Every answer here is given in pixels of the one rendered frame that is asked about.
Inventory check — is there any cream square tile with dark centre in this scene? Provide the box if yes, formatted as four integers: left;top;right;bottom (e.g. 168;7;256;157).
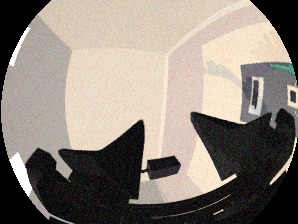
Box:
287;85;298;109

